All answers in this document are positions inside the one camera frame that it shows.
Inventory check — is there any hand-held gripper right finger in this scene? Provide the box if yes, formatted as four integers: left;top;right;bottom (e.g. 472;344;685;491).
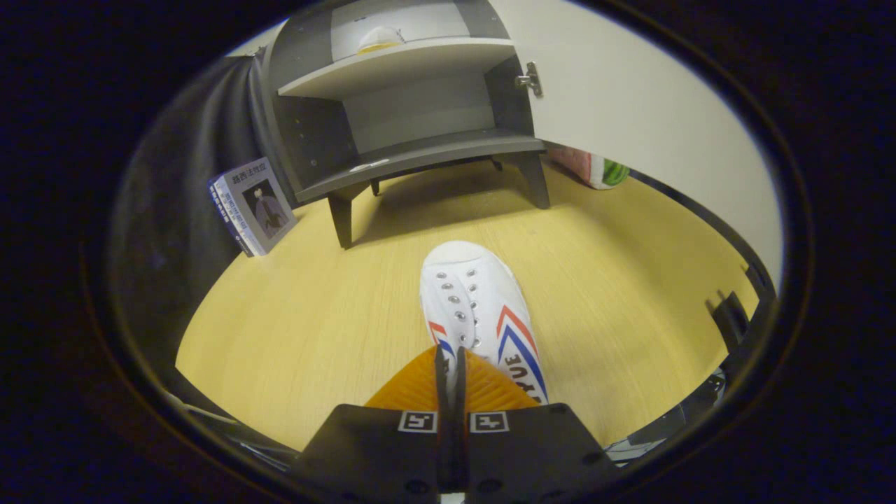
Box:
452;346;622;502

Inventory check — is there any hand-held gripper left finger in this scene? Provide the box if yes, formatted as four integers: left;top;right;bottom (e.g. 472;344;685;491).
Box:
289;343;454;501

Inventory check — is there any white striped canvas shoe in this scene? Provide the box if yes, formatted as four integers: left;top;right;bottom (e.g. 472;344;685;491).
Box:
420;241;549;405
357;26;406;55

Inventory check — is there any cream shoe cabinet door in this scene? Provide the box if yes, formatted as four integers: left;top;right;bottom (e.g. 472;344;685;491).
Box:
490;0;783;303

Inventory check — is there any metal door hinge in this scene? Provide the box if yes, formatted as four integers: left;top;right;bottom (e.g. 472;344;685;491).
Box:
516;62;544;98

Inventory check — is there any black stand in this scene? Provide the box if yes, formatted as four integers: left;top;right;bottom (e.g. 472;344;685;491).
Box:
706;290;760;354

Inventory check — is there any grey boxed book set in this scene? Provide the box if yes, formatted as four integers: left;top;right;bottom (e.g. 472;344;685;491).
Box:
208;157;297;258

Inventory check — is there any watermelon slice toy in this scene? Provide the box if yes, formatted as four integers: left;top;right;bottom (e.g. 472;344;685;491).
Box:
549;146;630;190

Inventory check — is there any black backdrop cloth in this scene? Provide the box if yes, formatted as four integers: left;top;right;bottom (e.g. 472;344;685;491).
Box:
112;55;281;365

